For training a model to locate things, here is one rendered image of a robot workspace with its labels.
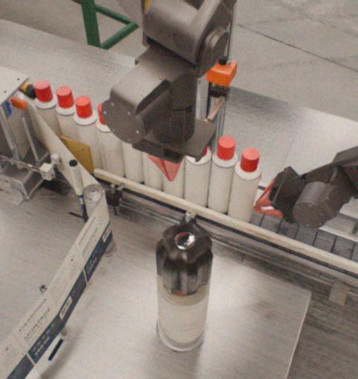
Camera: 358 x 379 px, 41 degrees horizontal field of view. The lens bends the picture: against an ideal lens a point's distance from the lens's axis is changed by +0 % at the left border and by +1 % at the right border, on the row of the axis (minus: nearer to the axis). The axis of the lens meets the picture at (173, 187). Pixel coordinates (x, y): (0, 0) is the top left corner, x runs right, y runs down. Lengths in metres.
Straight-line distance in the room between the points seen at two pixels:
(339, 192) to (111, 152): 0.48
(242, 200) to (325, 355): 0.33
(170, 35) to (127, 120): 0.10
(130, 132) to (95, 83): 0.93
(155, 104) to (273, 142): 0.78
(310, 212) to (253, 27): 2.49
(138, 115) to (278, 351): 0.56
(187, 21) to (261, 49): 2.55
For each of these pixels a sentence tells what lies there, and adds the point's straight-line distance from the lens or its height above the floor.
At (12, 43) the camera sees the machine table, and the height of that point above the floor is 0.83.
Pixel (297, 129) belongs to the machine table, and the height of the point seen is 0.83.
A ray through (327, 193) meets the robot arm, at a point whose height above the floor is 1.11.
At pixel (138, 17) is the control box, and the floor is 1.31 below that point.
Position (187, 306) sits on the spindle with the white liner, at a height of 1.06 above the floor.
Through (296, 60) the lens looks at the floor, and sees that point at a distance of 2.99.
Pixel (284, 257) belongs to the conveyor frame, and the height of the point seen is 0.88.
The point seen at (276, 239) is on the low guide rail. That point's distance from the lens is 0.98.
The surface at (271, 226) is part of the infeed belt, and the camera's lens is 1.03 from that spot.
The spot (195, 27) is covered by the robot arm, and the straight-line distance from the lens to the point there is 0.49.
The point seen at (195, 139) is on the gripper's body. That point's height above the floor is 1.28.
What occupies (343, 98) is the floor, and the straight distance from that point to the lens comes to 2.79.
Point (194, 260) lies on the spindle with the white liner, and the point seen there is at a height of 1.17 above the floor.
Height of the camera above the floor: 1.72
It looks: 51 degrees down
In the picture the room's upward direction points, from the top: straight up
